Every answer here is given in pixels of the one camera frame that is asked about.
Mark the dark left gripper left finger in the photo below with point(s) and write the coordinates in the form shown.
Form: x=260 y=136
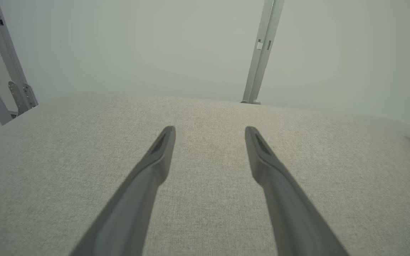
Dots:
x=130 y=213

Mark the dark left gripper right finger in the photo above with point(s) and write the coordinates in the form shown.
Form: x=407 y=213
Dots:
x=294 y=220

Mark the grey partition post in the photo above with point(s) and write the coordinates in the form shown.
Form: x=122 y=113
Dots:
x=262 y=57
x=9 y=64

